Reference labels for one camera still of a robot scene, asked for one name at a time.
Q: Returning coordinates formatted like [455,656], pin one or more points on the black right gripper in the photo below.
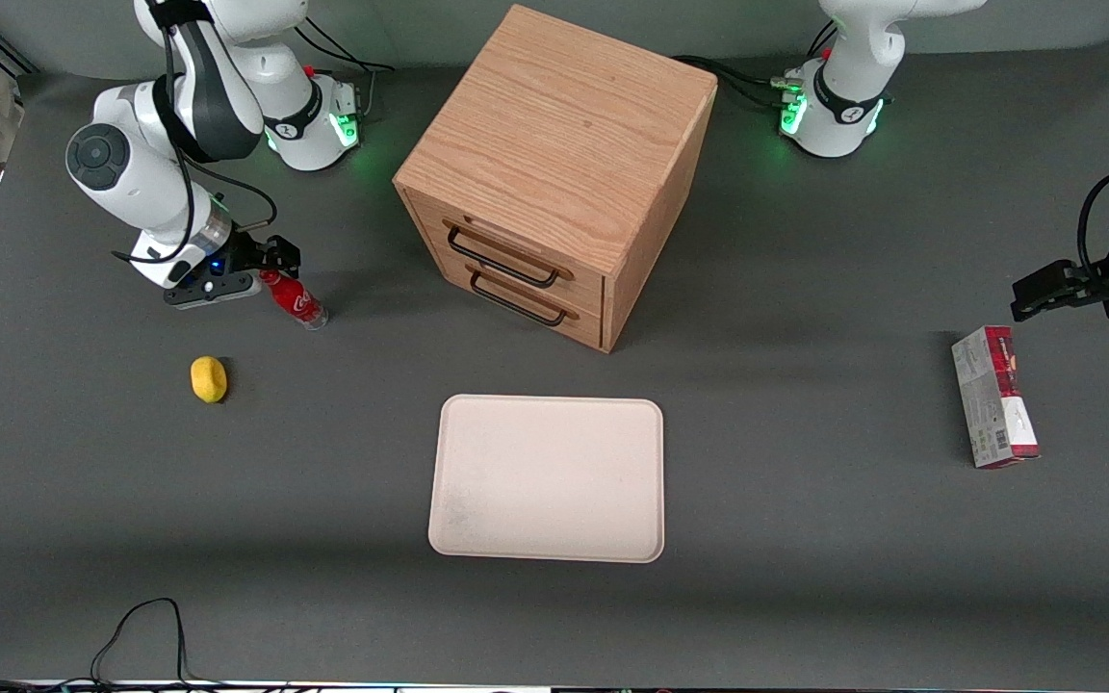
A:
[252,254]

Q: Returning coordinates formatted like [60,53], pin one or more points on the red coke bottle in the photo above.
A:
[296,301]

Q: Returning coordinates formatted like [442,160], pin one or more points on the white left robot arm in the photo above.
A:
[853,87]

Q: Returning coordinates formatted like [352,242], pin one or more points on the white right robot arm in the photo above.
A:
[131,173]

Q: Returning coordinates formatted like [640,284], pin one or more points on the cream plastic tray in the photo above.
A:
[545,476]

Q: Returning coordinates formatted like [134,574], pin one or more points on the grey and red carton box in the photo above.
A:
[992,399]

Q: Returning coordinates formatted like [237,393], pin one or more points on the yellow lemon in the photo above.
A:
[209,379]

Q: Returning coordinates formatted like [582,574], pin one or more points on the wooden drawer front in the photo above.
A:
[588,322]
[583,281]

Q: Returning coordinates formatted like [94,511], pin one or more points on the wooden drawer cabinet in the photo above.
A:
[554,125]

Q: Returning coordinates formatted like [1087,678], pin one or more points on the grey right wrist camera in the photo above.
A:
[213,291]

